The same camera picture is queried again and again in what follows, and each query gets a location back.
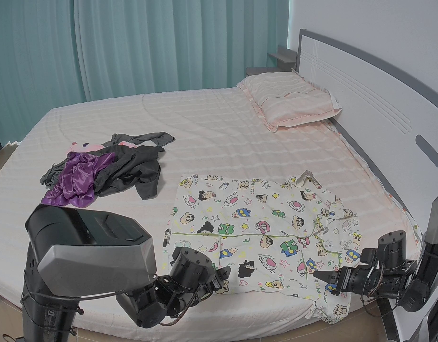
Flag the pink garment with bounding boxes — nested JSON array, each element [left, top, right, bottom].
[[67, 141, 138, 154]]

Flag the grey bedside table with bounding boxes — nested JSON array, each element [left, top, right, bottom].
[[246, 45, 299, 77]]

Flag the purple garment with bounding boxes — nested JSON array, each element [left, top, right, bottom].
[[41, 152, 116, 207]]

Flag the dark grey garment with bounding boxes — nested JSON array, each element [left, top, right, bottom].
[[40, 159, 70, 188]]

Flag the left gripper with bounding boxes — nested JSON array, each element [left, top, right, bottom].
[[203, 266, 233, 296]]

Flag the black cable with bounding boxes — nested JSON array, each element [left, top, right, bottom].
[[158, 292, 200, 326], [361, 284, 388, 317]]

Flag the black garment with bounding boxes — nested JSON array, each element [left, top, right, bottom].
[[94, 131, 176, 200]]

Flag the white printed pyjama top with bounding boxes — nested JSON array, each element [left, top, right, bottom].
[[162, 171, 362, 325]]

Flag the pale pink pillow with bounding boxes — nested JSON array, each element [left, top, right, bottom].
[[236, 73, 342, 133]]

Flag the bed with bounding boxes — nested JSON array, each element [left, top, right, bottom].
[[0, 28, 438, 342]]

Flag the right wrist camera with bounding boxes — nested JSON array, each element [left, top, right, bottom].
[[359, 248, 379, 267]]

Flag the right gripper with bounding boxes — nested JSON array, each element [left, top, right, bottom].
[[312, 265, 378, 296]]

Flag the blue-green curtain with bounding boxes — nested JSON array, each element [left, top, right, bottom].
[[0, 0, 290, 143]]

